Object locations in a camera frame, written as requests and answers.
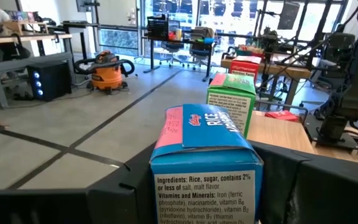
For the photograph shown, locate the orange shop vacuum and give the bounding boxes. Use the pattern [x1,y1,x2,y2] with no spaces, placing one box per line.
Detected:
[74,49,135,95]

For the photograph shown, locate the black computer tower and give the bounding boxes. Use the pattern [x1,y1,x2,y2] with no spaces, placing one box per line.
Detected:
[26,60,73,103]

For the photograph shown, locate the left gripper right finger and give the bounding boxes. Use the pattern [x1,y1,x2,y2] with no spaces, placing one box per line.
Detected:
[249,140,358,224]

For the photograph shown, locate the green Apple Jacks cereal box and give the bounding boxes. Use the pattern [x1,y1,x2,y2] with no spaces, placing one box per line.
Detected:
[206,72,257,138]

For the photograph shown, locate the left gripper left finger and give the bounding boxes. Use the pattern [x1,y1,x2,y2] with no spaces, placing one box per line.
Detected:
[0,142,157,224]

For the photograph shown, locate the blue Rice Krispies cereal box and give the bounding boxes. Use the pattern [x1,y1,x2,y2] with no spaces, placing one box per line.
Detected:
[149,103,264,224]

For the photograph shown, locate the black standing desk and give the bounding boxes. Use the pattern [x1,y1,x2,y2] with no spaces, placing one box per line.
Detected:
[143,14,217,82]

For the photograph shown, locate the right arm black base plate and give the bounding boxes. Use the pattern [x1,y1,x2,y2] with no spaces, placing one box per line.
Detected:
[303,113,358,155]

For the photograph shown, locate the black monitor on pole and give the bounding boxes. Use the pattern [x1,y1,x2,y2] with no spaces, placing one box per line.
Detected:
[277,1,301,31]

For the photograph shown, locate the wooden desk grey frame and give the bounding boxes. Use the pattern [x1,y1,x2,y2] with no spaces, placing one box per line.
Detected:
[0,30,74,108]

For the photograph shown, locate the wooden shelf with black legs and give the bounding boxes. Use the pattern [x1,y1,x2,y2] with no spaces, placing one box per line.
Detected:
[246,99,316,155]

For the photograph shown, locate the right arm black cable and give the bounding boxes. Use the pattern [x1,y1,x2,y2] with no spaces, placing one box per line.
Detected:
[256,4,358,94]

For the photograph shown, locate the dark office chair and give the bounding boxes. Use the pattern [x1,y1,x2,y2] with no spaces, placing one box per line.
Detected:
[323,32,357,82]

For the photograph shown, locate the small wooden rack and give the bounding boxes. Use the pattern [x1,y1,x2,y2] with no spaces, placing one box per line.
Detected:
[3,10,50,36]

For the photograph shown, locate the blue office chair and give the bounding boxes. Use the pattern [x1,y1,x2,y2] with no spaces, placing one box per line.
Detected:
[160,40,186,68]
[188,43,213,71]

